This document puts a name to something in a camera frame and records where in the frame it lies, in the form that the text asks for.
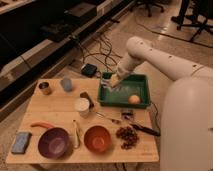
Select pile of brown nuts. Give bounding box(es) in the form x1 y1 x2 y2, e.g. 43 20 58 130
116 126 139 150

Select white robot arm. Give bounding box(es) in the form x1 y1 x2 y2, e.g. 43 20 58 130
110 36 213 171

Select black floor cables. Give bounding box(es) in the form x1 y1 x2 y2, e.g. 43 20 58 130
68 31 128 75

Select blue sponge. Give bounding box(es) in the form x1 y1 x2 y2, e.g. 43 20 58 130
11 132 32 154

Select yellow round fruit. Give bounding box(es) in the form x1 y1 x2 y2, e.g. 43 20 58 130
128 95 141 104

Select black handled knife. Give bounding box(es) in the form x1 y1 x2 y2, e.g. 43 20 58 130
130 123 161 137

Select metal spoon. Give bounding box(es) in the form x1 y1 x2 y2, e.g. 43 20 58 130
96 112 121 124

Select light blue towel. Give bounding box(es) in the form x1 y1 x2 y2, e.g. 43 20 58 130
100 78 111 89

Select green plastic tray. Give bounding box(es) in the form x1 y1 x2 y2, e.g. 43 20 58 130
97 72 151 109

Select small dark purple object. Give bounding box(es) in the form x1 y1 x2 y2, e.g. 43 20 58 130
121 110 134 120

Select black power adapter box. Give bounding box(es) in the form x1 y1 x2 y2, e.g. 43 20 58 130
81 63 97 77

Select purple bowl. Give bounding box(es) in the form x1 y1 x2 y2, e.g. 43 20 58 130
38 127 70 159

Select office chair base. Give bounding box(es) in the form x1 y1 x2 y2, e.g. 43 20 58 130
130 0 164 17

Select red bowl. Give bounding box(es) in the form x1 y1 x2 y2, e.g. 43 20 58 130
84 125 111 154

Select blue grey cup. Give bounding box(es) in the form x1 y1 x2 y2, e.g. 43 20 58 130
60 77 72 92

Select white lidded cup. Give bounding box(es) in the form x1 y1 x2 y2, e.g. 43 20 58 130
74 98 90 117

